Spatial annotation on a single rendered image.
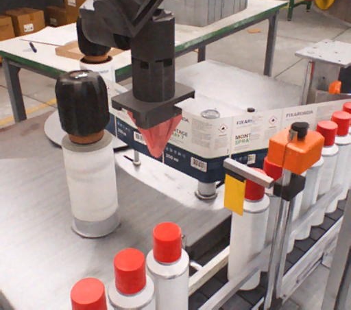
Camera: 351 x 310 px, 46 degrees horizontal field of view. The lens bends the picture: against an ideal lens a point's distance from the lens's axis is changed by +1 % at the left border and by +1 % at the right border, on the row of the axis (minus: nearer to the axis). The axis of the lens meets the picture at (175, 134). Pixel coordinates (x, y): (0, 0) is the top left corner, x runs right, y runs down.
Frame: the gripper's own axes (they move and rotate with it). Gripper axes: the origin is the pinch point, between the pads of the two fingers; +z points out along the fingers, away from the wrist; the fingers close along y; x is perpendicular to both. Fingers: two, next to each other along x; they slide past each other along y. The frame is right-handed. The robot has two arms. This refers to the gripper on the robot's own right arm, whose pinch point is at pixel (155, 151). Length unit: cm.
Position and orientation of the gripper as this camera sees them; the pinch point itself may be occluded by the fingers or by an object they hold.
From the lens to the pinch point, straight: 60.4
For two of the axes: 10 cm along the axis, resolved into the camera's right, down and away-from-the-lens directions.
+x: 7.2, 3.4, -6.0
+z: 0.0, 8.7, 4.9
